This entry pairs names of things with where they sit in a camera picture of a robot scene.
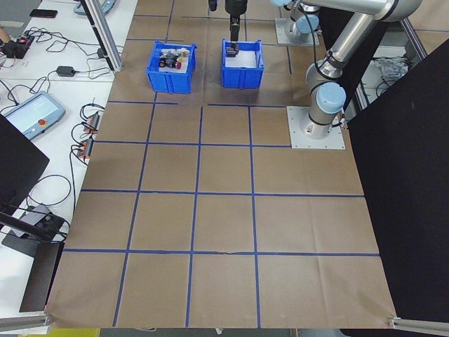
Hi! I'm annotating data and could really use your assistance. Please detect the blue plastic storage bin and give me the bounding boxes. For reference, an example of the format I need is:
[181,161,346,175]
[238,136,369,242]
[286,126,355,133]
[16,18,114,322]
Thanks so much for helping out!
[145,40,198,95]
[220,37,264,91]

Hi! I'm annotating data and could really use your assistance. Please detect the white foam liner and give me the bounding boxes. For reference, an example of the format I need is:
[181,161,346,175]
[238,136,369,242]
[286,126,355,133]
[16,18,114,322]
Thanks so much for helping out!
[224,48,260,70]

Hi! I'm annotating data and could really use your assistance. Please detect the small assorted toy objects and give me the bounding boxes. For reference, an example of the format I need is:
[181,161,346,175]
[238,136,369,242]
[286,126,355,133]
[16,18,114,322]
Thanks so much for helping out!
[156,47,190,74]

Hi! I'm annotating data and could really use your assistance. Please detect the black smartphone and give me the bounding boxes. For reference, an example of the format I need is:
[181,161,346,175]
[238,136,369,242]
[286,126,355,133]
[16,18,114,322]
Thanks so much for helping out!
[29,8,58,19]

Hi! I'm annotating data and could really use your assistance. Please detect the black monitor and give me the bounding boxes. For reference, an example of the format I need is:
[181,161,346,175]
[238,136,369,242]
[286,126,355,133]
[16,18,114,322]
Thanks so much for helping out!
[0,114,50,211]

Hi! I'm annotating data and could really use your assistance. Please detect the black monitor stand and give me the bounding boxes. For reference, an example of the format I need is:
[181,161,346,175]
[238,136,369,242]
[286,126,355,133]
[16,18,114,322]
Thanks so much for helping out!
[0,201,71,246]

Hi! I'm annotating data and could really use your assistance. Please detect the dark flat board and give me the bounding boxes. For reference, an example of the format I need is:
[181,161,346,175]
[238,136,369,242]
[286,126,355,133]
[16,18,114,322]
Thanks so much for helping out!
[19,242,66,313]

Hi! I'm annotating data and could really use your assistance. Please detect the aluminium profile bar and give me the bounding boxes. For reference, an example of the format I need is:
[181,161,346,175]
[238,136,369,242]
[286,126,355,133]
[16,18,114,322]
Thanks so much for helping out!
[387,315,449,334]
[0,313,53,333]

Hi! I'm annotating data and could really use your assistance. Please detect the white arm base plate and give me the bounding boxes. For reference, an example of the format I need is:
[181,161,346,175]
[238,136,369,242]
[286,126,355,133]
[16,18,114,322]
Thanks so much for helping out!
[286,106,347,150]
[275,17,322,46]

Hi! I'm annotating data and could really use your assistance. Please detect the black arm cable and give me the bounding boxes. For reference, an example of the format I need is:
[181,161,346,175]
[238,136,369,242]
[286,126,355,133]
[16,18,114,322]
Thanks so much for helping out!
[300,10,337,71]

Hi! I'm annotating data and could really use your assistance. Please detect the aluminium profile post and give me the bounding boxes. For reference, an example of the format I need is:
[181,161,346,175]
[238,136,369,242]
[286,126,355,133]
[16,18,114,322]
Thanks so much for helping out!
[79,0,124,74]

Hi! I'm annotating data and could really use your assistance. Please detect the black orange cable connector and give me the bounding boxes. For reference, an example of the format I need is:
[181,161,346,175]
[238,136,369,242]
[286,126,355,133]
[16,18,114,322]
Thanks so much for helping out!
[71,138,95,163]
[81,111,103,135]

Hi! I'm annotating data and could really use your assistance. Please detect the metal bar frame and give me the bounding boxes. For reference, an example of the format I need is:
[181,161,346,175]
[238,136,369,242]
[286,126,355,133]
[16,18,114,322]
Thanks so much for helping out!
[354,17,429,113]

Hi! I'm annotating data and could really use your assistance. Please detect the black frame cover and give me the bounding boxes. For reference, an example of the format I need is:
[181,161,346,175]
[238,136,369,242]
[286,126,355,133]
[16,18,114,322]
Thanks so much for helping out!
[317,6,449,333]

